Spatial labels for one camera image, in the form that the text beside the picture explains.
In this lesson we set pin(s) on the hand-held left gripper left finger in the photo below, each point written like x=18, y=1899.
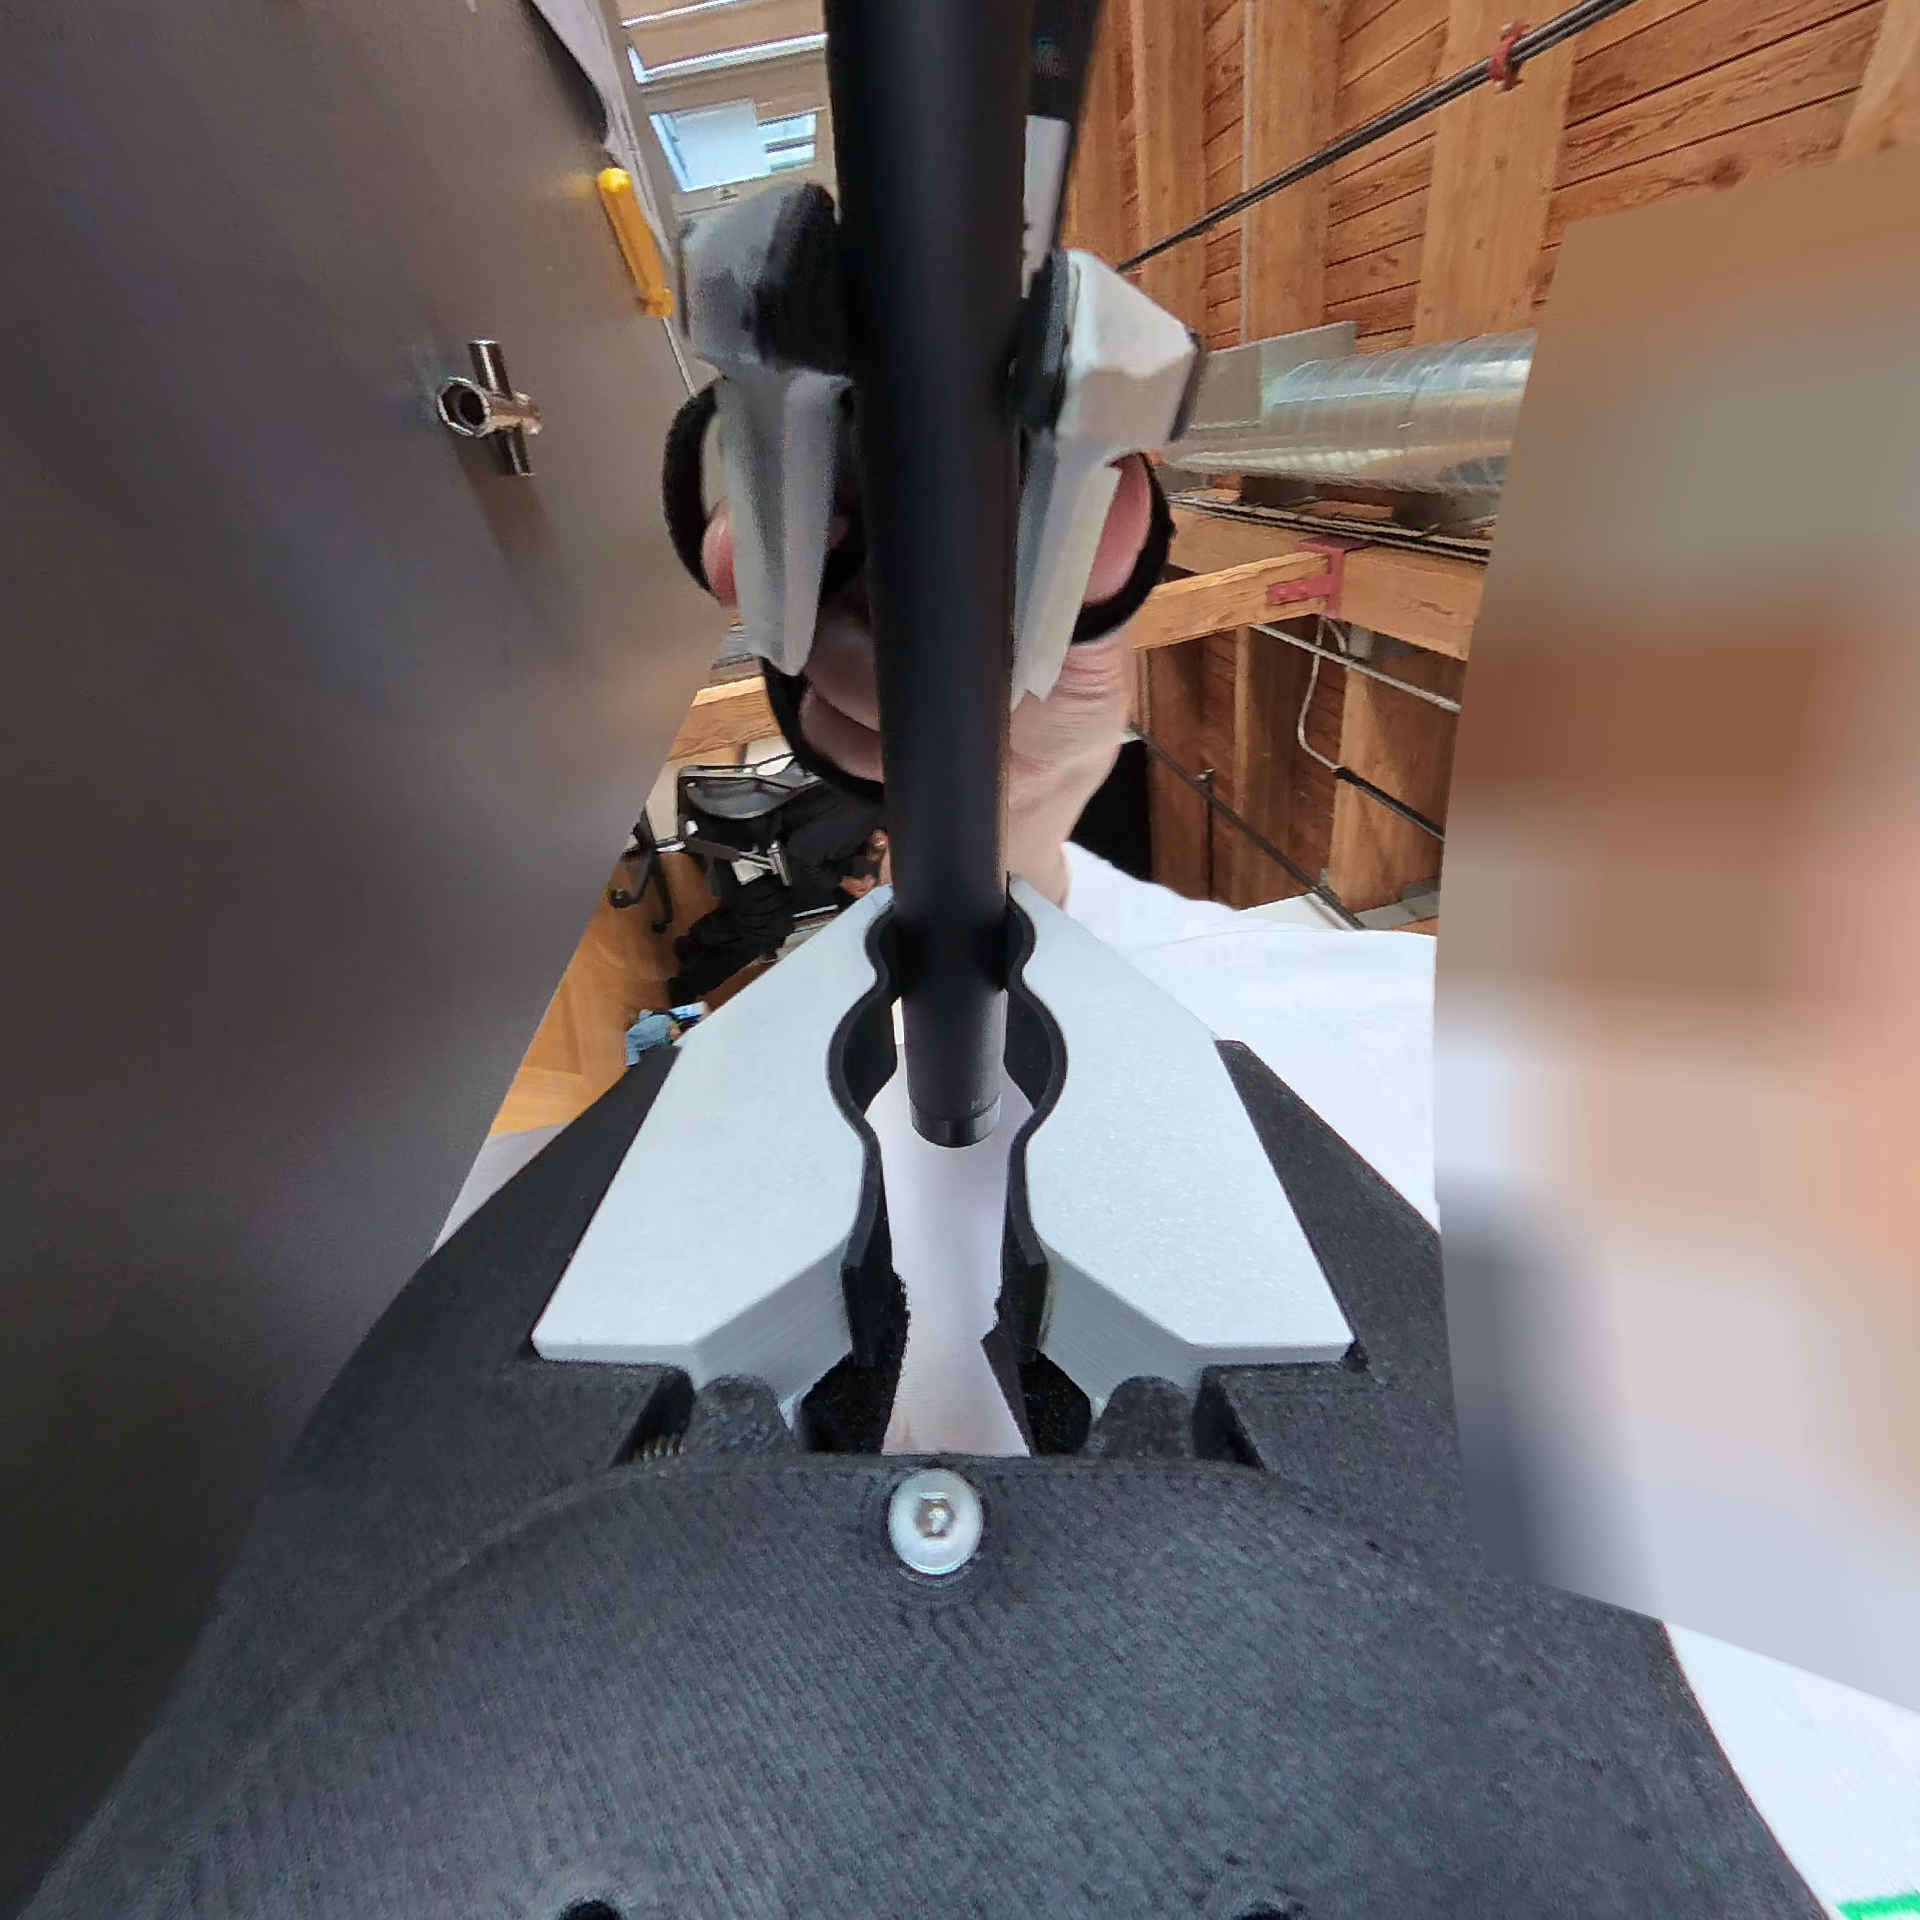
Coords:
x=705, y=1201

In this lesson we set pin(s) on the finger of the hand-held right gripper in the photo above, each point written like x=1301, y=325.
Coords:
x=1108, y=376
x=779, y=481

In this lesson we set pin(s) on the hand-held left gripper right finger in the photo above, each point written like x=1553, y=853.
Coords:
x=1171, y=1185

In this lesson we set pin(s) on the black electric screwdriver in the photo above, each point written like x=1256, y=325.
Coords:
x=938, y=600

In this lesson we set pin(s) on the person's right hand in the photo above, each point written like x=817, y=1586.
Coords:
x=1072, y=779

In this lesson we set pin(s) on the blue cloth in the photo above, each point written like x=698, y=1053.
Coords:
x=661, y=1037

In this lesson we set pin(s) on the black tension rod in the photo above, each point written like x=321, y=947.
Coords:
x=1319, y=165

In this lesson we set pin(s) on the metal cross wrench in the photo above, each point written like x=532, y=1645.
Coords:
x=488, y=407

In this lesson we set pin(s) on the wooden beam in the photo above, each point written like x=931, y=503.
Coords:
x=1395, y=593

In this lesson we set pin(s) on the black office chair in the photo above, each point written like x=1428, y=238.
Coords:
x=751, y=839

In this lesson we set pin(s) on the long round metal duct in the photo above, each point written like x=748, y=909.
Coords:
x=1381, y=405

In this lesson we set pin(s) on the red metal bracket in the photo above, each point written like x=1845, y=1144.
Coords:
x=1308, y=578

